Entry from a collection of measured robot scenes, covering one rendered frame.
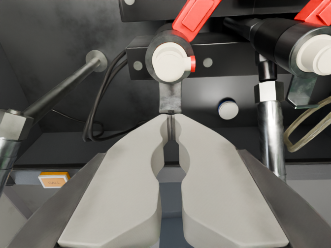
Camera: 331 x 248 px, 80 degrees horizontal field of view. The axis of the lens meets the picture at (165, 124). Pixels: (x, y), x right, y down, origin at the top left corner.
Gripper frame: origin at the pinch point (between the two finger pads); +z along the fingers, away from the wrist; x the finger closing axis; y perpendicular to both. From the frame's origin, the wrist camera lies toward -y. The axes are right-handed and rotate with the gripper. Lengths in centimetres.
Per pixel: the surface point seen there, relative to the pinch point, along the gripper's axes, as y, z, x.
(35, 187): 133, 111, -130
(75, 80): 2.6, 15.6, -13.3
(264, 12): -4.6, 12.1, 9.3
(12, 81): 5.6, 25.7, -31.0
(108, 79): 1.3, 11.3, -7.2
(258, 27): -3.9, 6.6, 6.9
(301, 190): 143, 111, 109
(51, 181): 20.6, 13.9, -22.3
